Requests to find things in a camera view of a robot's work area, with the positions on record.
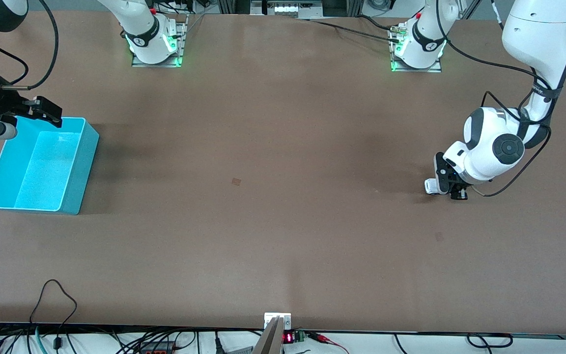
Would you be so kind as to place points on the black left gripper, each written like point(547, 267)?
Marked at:
point(459, 189)

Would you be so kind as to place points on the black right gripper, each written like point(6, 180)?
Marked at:
point(4, 102)

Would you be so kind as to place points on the white jeep toy black roof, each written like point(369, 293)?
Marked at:
point(429, 187)

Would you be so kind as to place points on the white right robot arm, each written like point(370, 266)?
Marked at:
point(143, 29)

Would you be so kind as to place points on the teal plastic bin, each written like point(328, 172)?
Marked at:
point(42, 167)

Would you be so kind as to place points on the red digit display module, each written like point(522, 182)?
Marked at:
point(288, 338)

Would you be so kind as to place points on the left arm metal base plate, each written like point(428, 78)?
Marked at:
point(396, 66)

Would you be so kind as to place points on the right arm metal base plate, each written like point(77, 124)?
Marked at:
point(181, 49)

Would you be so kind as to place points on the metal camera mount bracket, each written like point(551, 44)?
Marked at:
point(270, 337)

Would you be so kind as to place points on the aluminium frame rack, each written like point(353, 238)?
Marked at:
point(288, 7)

